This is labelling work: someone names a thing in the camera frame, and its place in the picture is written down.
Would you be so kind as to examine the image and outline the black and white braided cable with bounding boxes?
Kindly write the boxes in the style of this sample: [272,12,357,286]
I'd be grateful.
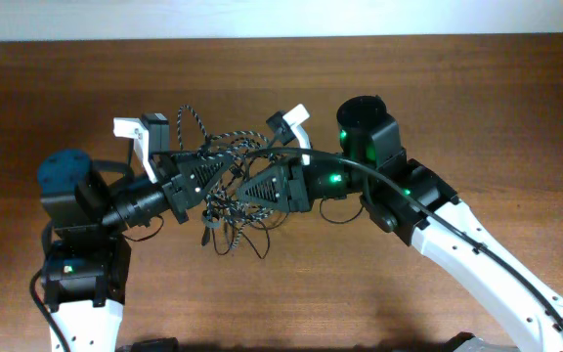
[176,104,282,250]

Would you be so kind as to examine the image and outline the thin black cable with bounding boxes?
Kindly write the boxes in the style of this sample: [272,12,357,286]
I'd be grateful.
[197,141,292,260]

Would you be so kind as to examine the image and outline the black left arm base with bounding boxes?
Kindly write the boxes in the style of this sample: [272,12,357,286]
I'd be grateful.
[115,337,179,352]

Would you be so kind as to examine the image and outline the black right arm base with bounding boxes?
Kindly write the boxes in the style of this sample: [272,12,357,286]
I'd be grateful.
[439,332,520,352]

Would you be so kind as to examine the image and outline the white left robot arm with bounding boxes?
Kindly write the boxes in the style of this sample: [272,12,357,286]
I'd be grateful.
[30,150,232,351]

